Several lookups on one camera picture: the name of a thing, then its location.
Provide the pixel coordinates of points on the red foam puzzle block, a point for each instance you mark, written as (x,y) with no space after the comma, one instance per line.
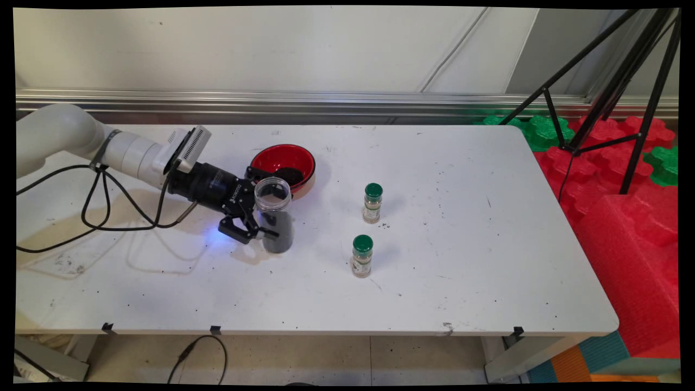
(602,130)
(559,165)
(611,165)
(659,133)

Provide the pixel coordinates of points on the clear plastic jar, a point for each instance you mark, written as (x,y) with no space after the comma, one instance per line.
(274,195)

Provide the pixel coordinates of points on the aluminium wall rail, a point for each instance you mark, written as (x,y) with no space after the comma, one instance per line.
(326,100)

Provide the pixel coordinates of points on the teal foam floor tile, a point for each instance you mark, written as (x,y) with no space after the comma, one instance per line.
(605,350)

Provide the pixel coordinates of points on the red and green foam mats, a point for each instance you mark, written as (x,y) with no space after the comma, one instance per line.
(630,260)

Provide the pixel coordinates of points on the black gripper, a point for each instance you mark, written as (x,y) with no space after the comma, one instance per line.
(209,187)

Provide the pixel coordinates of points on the red bowl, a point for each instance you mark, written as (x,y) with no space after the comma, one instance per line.
(282,157)

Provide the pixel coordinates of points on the green foam puzzle block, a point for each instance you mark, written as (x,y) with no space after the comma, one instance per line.
(663,165)
(502,121)
(543,134)

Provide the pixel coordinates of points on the green lid spice bottle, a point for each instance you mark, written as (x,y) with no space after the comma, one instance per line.
(372,203)
(362,255)

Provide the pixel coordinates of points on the orange foam floor tile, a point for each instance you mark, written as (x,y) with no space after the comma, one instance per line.
(570,366)

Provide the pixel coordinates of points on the grey table leg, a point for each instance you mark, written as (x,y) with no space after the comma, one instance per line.
(521,358)
(51,358)

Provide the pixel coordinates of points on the black tripod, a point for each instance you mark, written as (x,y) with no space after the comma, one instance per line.
(627,65)

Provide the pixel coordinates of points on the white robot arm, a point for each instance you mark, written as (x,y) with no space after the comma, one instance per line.
(59,130)

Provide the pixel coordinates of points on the white grey wrist camera box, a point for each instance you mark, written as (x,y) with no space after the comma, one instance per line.
(193,144)

